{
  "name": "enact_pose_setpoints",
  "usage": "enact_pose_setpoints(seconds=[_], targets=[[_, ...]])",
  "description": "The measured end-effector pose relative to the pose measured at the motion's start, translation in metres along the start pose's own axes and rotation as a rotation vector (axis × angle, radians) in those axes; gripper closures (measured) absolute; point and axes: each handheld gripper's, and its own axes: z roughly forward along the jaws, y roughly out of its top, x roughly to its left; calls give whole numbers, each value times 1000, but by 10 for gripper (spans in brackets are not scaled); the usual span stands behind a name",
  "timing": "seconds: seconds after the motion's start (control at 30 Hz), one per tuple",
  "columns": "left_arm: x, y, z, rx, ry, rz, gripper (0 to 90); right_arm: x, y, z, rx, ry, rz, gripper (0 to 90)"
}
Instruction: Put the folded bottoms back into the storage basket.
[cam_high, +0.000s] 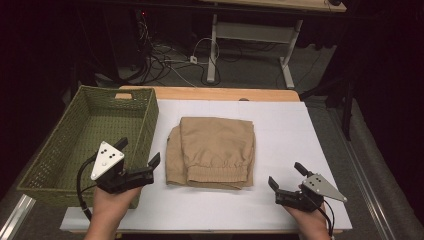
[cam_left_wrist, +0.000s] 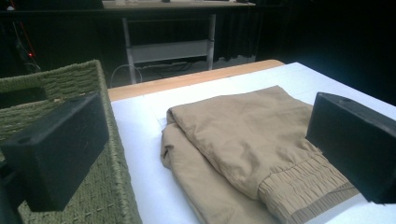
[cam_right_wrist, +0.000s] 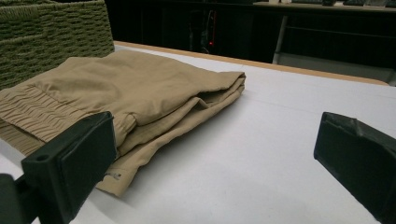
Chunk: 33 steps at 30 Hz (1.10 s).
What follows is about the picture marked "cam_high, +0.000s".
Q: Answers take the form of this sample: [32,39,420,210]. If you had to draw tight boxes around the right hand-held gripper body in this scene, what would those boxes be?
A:
[275,172,348,213]

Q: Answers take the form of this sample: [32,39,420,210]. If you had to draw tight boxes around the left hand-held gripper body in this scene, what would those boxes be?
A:
[90,141,156,195]

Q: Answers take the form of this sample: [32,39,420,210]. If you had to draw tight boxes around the green woven basket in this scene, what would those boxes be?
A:
[16,85,161,210]

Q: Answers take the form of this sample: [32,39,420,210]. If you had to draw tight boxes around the khaki pants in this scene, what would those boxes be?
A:
[165,116,257,191]

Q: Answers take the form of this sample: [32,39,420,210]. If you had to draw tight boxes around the person's right hand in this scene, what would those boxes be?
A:
[282,205,332,236]

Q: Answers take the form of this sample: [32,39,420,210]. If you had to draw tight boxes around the person's left hand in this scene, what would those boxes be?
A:
[89,186,143,232]

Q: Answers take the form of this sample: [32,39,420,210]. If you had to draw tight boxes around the white table cover sheet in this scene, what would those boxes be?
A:
[59,98,354,232]

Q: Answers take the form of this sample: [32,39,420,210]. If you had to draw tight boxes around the wooden table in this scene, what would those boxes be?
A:
[119,85,301,103]

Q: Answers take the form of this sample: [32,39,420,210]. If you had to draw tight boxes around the light wooden desk top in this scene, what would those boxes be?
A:
[199,0,348,14]

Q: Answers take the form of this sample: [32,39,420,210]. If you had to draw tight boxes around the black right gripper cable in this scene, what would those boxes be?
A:
[319,199,336,238]

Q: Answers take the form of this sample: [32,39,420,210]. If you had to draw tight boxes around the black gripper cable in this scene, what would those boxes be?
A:
[319,199,336,238]
[76,154,98,222]

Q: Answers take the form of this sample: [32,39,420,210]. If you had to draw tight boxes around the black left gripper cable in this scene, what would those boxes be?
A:
[76,154,98,222]

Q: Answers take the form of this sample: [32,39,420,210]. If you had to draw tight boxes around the long metal floor rail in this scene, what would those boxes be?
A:
[332,106,398,240]

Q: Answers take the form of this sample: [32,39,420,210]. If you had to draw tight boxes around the tangle of floor cables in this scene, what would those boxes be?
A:
[129,9,244,88]

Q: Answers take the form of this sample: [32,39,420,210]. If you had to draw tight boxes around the aluminium rail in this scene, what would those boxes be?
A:
[0,194,37,240]

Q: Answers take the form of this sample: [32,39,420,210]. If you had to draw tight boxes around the white metal desk frame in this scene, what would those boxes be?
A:
[206,12,305,90]

